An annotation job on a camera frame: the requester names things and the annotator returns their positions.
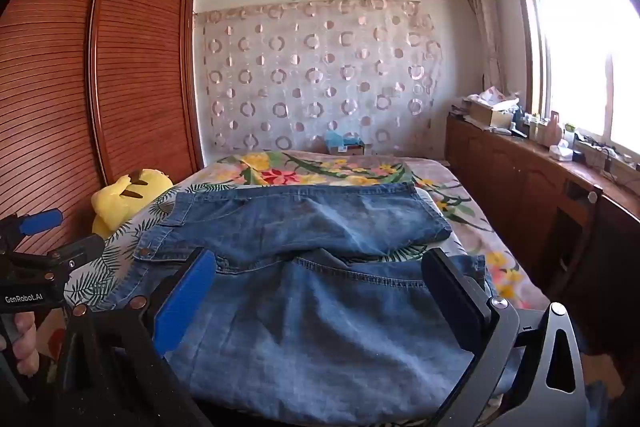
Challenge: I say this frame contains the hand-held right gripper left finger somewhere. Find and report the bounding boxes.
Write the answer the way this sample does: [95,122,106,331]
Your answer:
[56,247,218,427]

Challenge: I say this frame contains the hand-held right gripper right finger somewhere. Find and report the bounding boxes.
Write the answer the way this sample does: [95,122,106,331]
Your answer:
[421,248,589,427]

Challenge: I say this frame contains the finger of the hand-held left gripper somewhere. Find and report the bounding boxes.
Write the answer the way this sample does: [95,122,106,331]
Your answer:
[0,209,64,251]
[15,234,106,276]

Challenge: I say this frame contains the blue denim pants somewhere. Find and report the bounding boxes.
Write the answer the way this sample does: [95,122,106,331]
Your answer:
[132,181,501,416]

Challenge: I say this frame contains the person's left hand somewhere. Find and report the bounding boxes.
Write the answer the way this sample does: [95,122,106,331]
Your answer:
[0,310,41,378]

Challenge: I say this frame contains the leaf-print bed sheet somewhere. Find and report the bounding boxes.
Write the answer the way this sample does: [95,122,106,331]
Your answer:
[65,193,436,314]

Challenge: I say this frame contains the yellow plush toy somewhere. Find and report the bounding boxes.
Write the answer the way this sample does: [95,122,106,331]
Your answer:
[91,167,175,239]

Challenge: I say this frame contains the wooden counter cabinet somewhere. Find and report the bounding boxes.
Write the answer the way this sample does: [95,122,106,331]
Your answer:
[444,114,640,358]

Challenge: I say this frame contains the wooden slatted wardrobe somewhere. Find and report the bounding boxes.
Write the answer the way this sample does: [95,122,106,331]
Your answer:
[0,0,204,308]

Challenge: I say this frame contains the floral blanket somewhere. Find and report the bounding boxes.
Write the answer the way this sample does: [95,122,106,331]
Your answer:
[172,150,551,314]

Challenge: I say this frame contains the cardboard box with blue bag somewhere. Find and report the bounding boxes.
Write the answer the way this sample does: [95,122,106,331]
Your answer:
[324,130,374,156]

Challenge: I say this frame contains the pink bottle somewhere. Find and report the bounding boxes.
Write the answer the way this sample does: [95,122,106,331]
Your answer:
[547,109,564,146]

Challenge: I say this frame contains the white pink plastic bag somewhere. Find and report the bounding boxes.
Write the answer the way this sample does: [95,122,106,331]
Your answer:
[467,85,521,108]

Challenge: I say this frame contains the power strip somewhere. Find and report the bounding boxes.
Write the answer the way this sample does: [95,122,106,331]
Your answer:
[575,134,627,158]

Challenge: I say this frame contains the circle-patterned sheer curtain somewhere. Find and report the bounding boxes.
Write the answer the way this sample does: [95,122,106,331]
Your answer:
[193,0,448,154]

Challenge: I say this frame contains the window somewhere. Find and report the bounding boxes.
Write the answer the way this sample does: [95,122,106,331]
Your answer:
[509,0,640,168]

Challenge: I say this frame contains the beige window curtain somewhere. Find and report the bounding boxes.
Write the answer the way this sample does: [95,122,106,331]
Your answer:
[462,0,509,94]

